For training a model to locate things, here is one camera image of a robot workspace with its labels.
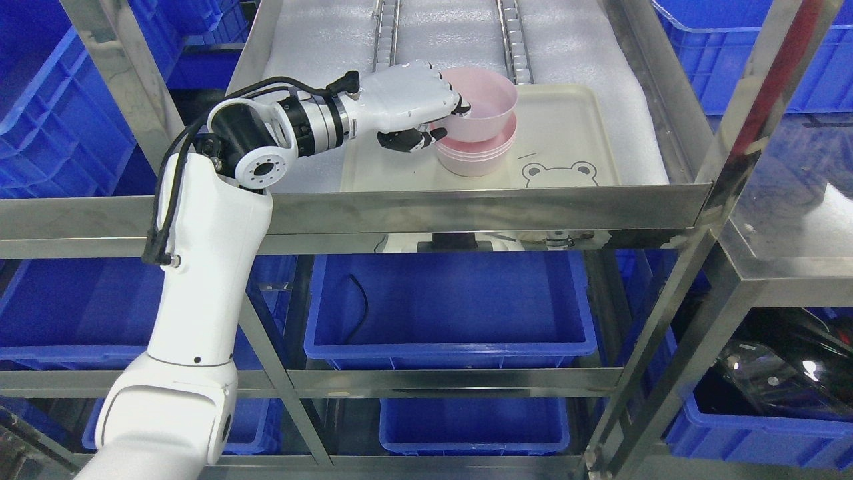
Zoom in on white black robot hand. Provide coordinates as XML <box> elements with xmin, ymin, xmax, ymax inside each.
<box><xmin>339</xmin><ymin>60</ymin><xmax>471</xmax><ymax>153</ymax></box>

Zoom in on pink bowl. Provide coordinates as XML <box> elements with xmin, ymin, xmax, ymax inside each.
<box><xmin>432</xmin><ymin>67</ymin><xmax>518</xmax><ymax>143</ymax></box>

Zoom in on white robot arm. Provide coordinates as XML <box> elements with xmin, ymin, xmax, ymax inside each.
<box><xmin>77</xmin><ymin>71</ymin><xmax>388</xmax><ymax>479</ymax></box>

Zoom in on steel shelf rack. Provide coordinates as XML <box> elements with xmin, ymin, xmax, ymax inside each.
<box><xmin>0</xmin><ymin>0</ymin><xmax>853</xmax><ymax>480</ymax></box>

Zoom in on stacked pink bowls on tray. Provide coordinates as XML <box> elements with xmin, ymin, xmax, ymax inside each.
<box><xmin>436</xmin><ymin>113</ymin><xmax>518</xmax><ymax>177</ymax></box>

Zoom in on cream bear tray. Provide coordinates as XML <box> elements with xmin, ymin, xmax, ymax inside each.
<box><xmin>339</xmin><ymin>84</ymin><xmax>621</xmax><ymax>192</ymax></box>

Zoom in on blue crate in rack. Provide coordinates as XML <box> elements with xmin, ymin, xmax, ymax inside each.
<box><xmin>303</xmin><ymin>251</ymin><xmax>597</xmax><ymax>370</ymax></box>

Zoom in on black helmet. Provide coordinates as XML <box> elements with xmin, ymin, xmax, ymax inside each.
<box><xmin>695</xmin><ymin>307</ymin><xmax>852</xmax><ymax>422</ymax></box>

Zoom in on blue crate with helmet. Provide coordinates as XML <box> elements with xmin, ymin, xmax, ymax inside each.
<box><xmin>664</xmin><ymin>386</ymin><xmax>851</xmax><ymax>471</ymax></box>

